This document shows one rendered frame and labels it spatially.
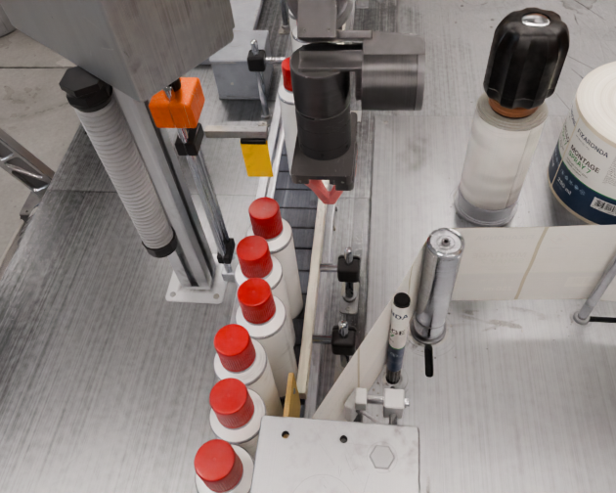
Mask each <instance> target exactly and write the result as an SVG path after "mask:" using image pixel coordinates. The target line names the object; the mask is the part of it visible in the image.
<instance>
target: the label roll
mask: <svg viewBox="0 0 616 493"><path fill-rule="evenodd" d="M548 180H549V184H550V188H551V191H552V192H553V194H554V196H555V197H556V198H557V200H558V201H559V202H560V203H561V204H562V205H563V206H564V207H565V208H566V209H567V210H568V211H569V212H571V213H572V214H573V215H575V216H576V217H578V218H579V219H581V220H583V221H585V222H587V223H589V224H591V225H616V62H612V63H609V64H606V65H603V66H601V67H597V68H596V69H594V70H592V71H591V72H590V73H588V74H587V75H586V76H585V77H584V79H583V80H582V81H581V83H580V85H579V88H578V90H577V93H576V95H575V98H574V101H573V103H572V106H571V108H570V111H569V114H568V115H567V118H566V120H565V123H564V126H563V128H562V131H561V133H560V136H559V139H558V141H557V144H556V146H555V149H554V152H553V154H552V157H551V160H550V164H549V167H548Z"/></svg>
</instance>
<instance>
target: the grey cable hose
mask: <svg viewBox="0 0 616 493"><path fill-rule="evenodd" d="M59 85H60V87H61V89H62V90H63V91H65V92H66V98H67V100H68V102H69V104H70V105H71V106H72V107H74V110H75V111H76V113H77V115H78V117H79V119H80V121H81V123H82V125H83V126H84V129H85V131H86V132H87V135H88V136H89V138H90V140H91V142H92V144H93V146H94V148H95V150H96V152H97V154H98V156H99V158H100V160H101V162H102V163H103V166H104V167H105V170H106V171H107V173H108V175H109V177H110V180H111V182H112V183H113V185H114V187H115V188H116V191H117V192H118V195H119V196H120V198H121V200H122V202H123V204H124V206H125V208H126V210H127V212H128V213H129V216H130V217H131V219H132V222H133V223H134V225H135V227H136V229H137V231H138V233H139V235H140V237H141V238H142V245H143V247H144V249H145V250H146V252H147V253H148V254H150V255H151V256H153V257H156V258H162V257H166V256H168V255H170V254H171V253H173V252H174V250H175V249H176V247H177V245H178V242H177V235H176V232H175V230H174V229H173V228H172V227H171V226H170V224H169V222H168V219H167V217H166V215H165V212H164V210H163V208H162V206H161V203H160V201H159V199H158V196H157V194H156V192H155V190H154V186H153V183H152V181H151V179H150V177H149V174H148V172H147V170H146V167H145V166H144V164H143V161H142V159H141V157H140V155H139V152H138V150H137V148H136V145H135V143H134V141H133V139H132V136H131V134H130V132H129V129H128V127H127V125H126V123H125V120H124V118H123V116H122V113H121V111H120V109H119V106H118V104H117V102H116V100H115V98H114V95H113V94H112V86H110V85H109V84H107V83H106V82H105V81H103V80H102V79H100V78H98V77H97V76H95V75H93V74H92V73H90V72H88V71H87V70H85V69H83V68H82V67H79V66H77V67H72V68H68V69H67V70H66V72H65V74H64V76H63V77H62V79H61V81H60V83H59Z"/></svg>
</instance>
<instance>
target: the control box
mask: <svg viewBox="0 0 616 493"><path fill-rule="evenodd" d="M0 4H1V6H2V8H3V10H4V11H5V13H6V15H7V17H8V19H9V20H10V22H11V24H12V26H14V27H15V28H16V29H18V30H20V31H21V32H23V33H25V34H26V35H28V36H30V37H31V38H33V39H35V40H36V41H38V42H40V43H41V44H43V45H44V46H46V47H48V48H49V49H51V50H53V51H54V52H56V53H58V54H59V55H61V56H63V57H64V58H66V59H68V60H69V61H71V62H73V63H74V64H76V65H78V66H79V67H82V68H83V69H85V70H87V71H88V72H90V73H92V74H93V75H95V76H97V77H98V78H100V79H102V80H103V81H105V83H107V84H109V85H110V86H112V87H114V88H115V89H117V90H119V91H120V92H122V93H124V94H125V95H127V96H129V97H130V98H132V99H134V100H135V101H137V102H140V103H142V102H145V101H147V99H149V98H150V97H152V96H153V95H155V94H156V93H158V92H159V91H161V90H162V89H164V88H165V87H166V86H168V85H169V84H171V83H172V82H174V81H175V80H177V79H178V78H180V77H181V76H183V75H184V74H185V73H187V72H188V71H190V70H191V69H193V68H194V67H196V66H198V65H199V64H200V63H202V62H203V61H205V60H206V59H208V58H209V57H211V56H212V55H214V54H215V53H217V52H218V51H219V50H221V49H222V48H224V47H225V46H227V45H228V44H230V43H231V42H232V41H233V39H234V33H233V28H234V27H235V22H234V17H233V12H232V7H231V2H230V0H0Z"/></svg>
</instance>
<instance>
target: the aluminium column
mask: <svg viewBox="0 0 616 493"><path fill-rule="evenodd" d="M112 94H113V95H114V98H115V100H116V102H117V104H118V106H119V109H120V111H121V113H122V116H123V118H124V120H125V123H126V125H127V127H128V129H129V132H130V134H131V136H132V139H133V141H134V143H135V145H136V148H137V150H138V152H139V155H140V157H141V159H142V161H143V164H144V166H145V167H146V170H147V172H148V174H149V177H150V179H151V181H152V183H153V186H154V190H155V192H156V194H157V196H158V199H159V201H160V203H161V206H162V208H163V210H164V212H165V215H166V217H167V219H168V222H169V224H170V226H171V227H172V228H173V229H174V230H175V232H176V235H177V242H178V245H177V247H176V249H175V250H174V252H173V253H171V254H170V255H168V256H167V257H168V259H169V261H170V264H171V266H172V268H173V270H174V272H175V274H176V276H177V278H178V280H179V282H180V285H181V286H182V289H193V290H211V286H212V282H213V278H214V274H215V270H216V264H215V261H214V258H213V256H212V253H211V250H210V247H209V245H208V242H207V239H206V236H205V234H204V232H203V229H202V226H201V224H200V221H199V218H198V214H197V211H196V208H195V205H194V203H193V200H192V197H191V194H190V192H189V189H188V186H187V183H186V181H185V178H184V175H183V172H182V170H181V167H180V164H179V161H178V159H177V157H176V154H175V151H174V149H173V146H172V143H171V140H170V138H169V135H168V132H167V129H166V128H157V127H156V125H155V123H154V119H153V116H152V113H151V111H150V108H149V103H150V101H151V98H152V97H150V98H149V99H147V101H145V103H146V106H147V108H148V111H149V113H150V115H151V118H152V120H153V123H154V127H155V129H156V131H157V134H158V137H159V139H160V142H161V144H162V147H163V148H164V151H165V154H166V156H167V159H168V162H169V164H170V167H171V170H172V172H173V175H174V178H175V181H176V183H177V186H178V189H179V192H180V194H181V197H182V200H183V201H182V200H181V197H180V195H179V192H178V189H177V187H176V184H175V182H174V179H173V176H172V174H171V171H170V169H169V166H168V164H167V161H166V158H165V156H164V153H163V151H162V148H161V145H160V143H159V141H158V139H157V136H156V134H155V131H154V127H153V124H152V122H151V119H150V116H149V114H148V111H147V109H146V106H145V104H144V102H142V103H140V102H137V101H135V100H134V99H132V98H130V97H129V96H127V95H125V94H124V93H122V92H120V91H119V90H117V89H115V88H114V87H112ZM183 203H184V204H183ZM185 208H186V209H185ZM186 211H187V212H186ZM188 216H189V217H188ZM191 224H192V225H191ZM193 229H194V230H193ZM202 254H203V255H202ZM204 259H205V260H204ZM205 261H206V262H205ZM206 263H207V265H206ZM207 266H208V267H207ZM208 268H209V270H208ZM209 271H210V273H209ZM210 274H211V275H210Z"/></svg>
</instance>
